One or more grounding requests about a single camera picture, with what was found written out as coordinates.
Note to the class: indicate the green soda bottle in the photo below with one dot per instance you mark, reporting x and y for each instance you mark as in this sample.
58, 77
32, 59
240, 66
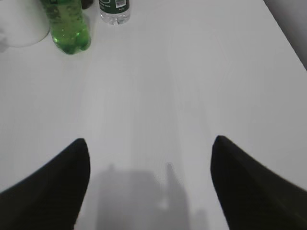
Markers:
68, 28

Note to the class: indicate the clear water bottle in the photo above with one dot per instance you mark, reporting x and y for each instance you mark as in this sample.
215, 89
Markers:
114, 12

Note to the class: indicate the white ceramic mug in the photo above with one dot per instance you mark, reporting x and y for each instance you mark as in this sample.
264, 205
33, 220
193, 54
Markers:
22, 23

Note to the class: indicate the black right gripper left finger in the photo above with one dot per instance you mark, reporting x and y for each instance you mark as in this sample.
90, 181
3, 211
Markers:
51, 197

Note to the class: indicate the dark cola bottle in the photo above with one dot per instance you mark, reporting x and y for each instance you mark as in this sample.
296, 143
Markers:
86, 3

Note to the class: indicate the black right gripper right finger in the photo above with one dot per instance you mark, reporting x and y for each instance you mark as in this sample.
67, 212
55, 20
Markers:
252, 196

